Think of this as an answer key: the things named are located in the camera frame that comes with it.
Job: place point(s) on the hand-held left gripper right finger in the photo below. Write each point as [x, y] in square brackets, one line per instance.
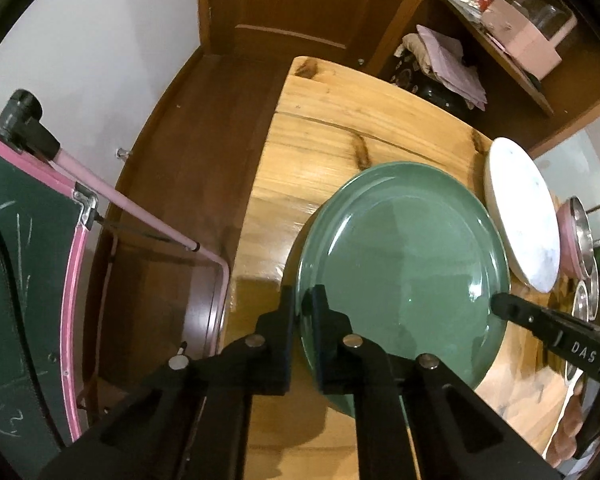
[322, 345]

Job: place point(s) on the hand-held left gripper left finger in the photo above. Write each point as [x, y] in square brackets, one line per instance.
[286, 345]

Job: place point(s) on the metal door stopper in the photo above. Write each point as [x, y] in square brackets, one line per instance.
[123, 153]

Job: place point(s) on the black easel hinge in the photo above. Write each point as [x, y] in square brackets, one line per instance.
[22, 120]

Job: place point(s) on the large steel bowl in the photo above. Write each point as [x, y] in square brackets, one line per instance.
[581, 232]

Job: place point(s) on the pink bowl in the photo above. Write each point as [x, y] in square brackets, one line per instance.
[566, 240]

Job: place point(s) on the white marble pattern plate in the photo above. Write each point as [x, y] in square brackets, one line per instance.
[522, 215]

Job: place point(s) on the green ceramic plate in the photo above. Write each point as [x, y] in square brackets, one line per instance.
[405, 260]

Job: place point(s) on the brown wooden door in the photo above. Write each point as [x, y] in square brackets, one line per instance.
[300, 0]

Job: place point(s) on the small steel bowl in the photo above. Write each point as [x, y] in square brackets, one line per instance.
[586, 300]

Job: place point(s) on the pink easel leg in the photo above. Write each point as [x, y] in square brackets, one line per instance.
[130, 205]

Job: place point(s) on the pink framed green chalkboard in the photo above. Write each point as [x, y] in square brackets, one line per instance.
[35, 280]

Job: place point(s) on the clear glass jar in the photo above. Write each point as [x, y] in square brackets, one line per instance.
[542, 7]

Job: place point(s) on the pink box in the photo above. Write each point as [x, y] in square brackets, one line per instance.
[520, 35]

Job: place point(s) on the brown wooden shelf unit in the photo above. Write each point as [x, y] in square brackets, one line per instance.
[570, 95]

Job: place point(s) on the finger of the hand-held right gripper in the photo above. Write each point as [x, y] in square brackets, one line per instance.
[535, 321]

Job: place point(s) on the dark floral jar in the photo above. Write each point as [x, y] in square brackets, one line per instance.
[430, 91]

